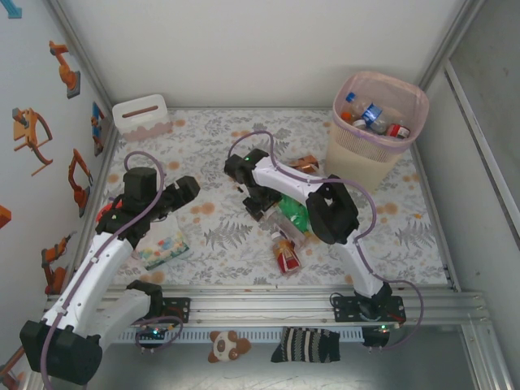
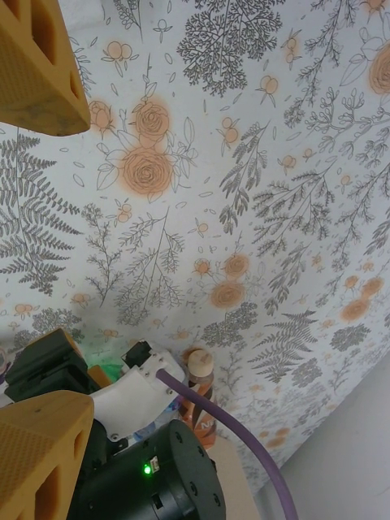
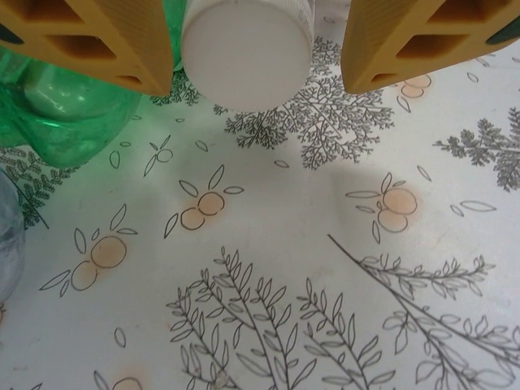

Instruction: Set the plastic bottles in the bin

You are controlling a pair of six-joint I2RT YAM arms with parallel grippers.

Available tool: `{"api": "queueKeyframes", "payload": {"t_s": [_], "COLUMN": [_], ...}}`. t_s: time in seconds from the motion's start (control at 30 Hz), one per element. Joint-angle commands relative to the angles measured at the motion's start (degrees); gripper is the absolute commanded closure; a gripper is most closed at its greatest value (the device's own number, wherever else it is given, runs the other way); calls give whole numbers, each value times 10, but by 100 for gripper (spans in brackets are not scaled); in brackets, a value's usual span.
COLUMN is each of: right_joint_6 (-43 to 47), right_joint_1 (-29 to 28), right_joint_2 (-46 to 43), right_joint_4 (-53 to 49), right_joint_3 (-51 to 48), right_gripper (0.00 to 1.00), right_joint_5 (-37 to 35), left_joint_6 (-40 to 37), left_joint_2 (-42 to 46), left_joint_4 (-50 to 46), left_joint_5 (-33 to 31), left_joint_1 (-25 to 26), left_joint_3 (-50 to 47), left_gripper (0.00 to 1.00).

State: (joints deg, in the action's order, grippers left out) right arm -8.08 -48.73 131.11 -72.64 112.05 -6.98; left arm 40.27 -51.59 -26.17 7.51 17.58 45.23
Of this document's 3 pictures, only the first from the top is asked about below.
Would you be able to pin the aluminium frame rail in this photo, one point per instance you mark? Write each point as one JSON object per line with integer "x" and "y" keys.
{"x": 260, "y": 304}

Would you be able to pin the red plastic toy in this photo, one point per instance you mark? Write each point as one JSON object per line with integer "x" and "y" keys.
{"x": 106, "y": 209}

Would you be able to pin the pink plastic waste basket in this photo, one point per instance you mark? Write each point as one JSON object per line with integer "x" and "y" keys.
{"x": 353, "y": 162}

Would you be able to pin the white tissue box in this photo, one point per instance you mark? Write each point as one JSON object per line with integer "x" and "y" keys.
{"x": 138, "y": 105}

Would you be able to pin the controller board with LED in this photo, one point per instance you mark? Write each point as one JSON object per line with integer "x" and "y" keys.
{"x": 380, "y": 331}
{"x": 153, "y": 332}

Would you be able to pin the orange claw wall sticker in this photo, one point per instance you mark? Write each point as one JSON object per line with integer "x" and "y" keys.
{"x": 24, "y": 130}

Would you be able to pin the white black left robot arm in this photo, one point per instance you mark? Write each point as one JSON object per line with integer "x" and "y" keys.
{"x": 89, "y": 276}

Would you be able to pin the blue orange wall sticker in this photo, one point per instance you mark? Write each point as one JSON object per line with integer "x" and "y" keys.
{"x": 97, "y": 126}

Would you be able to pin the green bottle yellow cap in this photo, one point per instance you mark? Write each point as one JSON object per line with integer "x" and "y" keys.
{"x": 294, "y": 211}

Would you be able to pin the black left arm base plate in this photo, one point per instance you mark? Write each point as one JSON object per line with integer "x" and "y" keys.
{"x": 178, "y": 308}

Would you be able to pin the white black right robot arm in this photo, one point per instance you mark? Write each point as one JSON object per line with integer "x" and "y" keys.
{"x": 284, "y": 178}

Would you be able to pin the aluminium frame post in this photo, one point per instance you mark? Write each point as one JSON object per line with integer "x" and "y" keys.
{"x": 81, "y": 55}
{"x": 455, "y": 32}

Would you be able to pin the clear bottle purple label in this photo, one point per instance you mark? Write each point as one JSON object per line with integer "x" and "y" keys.
{"x": 286, "y": 229}

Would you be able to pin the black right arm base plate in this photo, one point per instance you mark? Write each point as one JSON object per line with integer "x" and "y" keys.
{"x": 345, "y": 308}

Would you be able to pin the orange block wall sticker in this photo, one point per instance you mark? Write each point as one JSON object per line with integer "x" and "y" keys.
{"x": 4, "y": 217}

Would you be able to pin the clear bottle blue label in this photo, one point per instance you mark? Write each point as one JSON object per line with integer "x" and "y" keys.
{"x": 371, "y": 115}

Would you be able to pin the floral tissue packet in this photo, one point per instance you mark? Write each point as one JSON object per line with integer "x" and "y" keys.
{"x": 166, "y": 248}

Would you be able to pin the brown white panda plush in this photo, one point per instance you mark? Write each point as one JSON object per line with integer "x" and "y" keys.
{"x": 227, "y": 345}

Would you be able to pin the brown label plastic bottle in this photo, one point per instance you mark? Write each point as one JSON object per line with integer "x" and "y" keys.
{"x": 306, "y": 164}

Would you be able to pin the clear bottle red white label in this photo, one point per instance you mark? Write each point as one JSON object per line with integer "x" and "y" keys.
{"x": 398, "y": 131}

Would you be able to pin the black white striped sock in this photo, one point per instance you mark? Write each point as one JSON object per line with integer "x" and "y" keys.
{"x": 304, "y": 345}

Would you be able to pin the pink lined waste basket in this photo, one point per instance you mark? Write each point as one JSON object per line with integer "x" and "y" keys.
{"x": 390, "y": 81}

